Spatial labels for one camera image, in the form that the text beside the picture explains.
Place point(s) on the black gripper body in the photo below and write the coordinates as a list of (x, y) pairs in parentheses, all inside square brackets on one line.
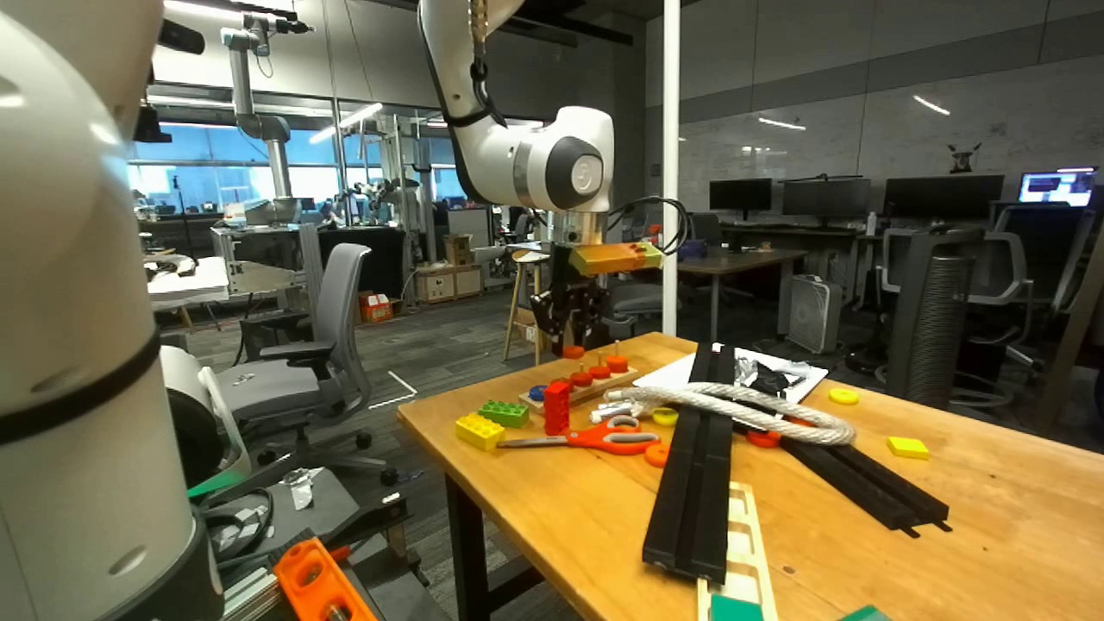
[(578, 305)]

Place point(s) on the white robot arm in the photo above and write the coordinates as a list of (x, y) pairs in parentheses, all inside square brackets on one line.
[(94, 518)]

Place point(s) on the wooden peg holder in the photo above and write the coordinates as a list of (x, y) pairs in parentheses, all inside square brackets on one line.
[(597, 377)]

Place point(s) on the yellow token far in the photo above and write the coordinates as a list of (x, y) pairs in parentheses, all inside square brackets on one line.
[(844, 394)]

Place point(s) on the wooden stool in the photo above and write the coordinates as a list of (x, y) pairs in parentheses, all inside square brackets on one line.
[(523, 324)]

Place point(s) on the red cylinder block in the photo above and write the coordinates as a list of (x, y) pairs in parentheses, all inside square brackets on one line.
[(558, 403)]

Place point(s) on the green lego brick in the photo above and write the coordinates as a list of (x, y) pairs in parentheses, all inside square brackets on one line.
[(505, 411)]

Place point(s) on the yellow lego brick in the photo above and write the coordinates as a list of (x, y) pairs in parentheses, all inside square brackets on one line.
[(482, 431)]

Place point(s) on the white paper sheet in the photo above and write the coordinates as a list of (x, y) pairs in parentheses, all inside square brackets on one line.
[(744, 368)]

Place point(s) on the long black track piece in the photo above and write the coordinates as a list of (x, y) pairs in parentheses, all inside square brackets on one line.
[(689, 530)]

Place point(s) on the grey office chair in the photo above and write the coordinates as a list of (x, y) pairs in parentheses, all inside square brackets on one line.
[(292, 387)]

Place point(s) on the white vertical pole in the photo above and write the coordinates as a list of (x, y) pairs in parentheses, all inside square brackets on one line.
[(669, 159)]

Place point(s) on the white wooden ladder rack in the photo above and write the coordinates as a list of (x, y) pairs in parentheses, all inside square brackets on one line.
[(745, 565)]

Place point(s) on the green block on rack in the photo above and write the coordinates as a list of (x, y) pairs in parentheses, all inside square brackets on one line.
[(728, 608)]

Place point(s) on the small yellow block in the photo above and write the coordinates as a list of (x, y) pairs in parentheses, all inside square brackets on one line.
[(910, 447)]

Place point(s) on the orange tool on floor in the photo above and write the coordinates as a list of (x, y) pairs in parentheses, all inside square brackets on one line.
[(318, 587)]

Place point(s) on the green block on table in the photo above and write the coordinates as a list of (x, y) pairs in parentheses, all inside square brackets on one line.
[(865, 616)]

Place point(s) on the lit computer monitor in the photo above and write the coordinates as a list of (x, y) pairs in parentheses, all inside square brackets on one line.
[(1069, 186)]

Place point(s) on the orange handled scissors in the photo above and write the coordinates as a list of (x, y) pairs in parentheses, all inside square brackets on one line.
[(597, 435)]

